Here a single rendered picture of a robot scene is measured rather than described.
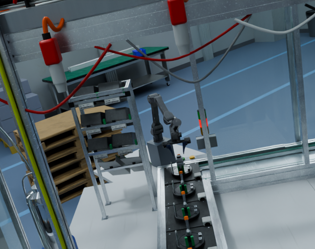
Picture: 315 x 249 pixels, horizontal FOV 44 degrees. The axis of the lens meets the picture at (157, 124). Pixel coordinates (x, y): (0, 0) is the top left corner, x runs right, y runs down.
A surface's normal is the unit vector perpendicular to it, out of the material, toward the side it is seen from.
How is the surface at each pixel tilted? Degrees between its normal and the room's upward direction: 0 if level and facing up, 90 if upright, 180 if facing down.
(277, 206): 0
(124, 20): 90
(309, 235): 0
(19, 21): 90
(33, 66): 90
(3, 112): 90
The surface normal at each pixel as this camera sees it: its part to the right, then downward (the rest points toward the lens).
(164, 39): 0.58, 0.15
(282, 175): 0.00, 0.34
